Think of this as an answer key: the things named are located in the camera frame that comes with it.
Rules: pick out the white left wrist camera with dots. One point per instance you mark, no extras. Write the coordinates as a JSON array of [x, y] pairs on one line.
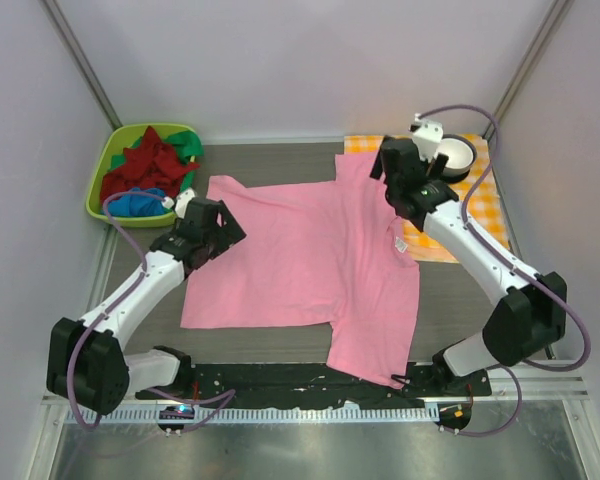
[[179, 204]]

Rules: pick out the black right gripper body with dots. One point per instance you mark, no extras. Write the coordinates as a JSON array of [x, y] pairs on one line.
[[395, 158]]

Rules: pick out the white slotted cable duct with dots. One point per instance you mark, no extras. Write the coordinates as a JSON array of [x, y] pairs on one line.
[[165, 413]]

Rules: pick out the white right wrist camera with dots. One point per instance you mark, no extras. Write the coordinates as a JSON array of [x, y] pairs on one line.
[[426, 135]]

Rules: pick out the dark red t shirt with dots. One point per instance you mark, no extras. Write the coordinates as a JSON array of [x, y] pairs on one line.
[[154, 163]]

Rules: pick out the lime green plastic basket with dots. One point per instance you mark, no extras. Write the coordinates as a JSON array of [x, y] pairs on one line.
[[97, 200]]

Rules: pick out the green t shirt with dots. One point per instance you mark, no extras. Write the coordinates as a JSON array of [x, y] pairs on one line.
[[148, 171]]

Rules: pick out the orange checkered cloth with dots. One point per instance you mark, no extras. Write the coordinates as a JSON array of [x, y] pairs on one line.
[[484, 205]]

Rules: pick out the pink t shirt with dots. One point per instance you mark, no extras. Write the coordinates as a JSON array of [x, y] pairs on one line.
[[316, 253]]

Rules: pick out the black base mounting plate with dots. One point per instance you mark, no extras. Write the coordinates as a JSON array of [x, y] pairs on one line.
[[314, 386]]

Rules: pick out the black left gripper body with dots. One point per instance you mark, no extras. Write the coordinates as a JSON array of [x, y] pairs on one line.
[[212, 220]]

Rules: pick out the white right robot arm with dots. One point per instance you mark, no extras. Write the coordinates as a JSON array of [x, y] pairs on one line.
[[526, 316]]

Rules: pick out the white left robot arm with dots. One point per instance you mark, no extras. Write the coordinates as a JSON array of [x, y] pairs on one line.
[[87, 364]]

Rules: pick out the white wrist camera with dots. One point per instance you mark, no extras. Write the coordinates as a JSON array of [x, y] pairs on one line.
[[426, 135], [179, 204]]

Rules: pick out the white bowl with dark rim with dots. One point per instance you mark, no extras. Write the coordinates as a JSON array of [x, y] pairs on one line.
[[462, 155]]

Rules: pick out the blue t shirt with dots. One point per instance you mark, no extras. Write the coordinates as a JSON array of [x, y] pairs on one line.
[[136, 203]]

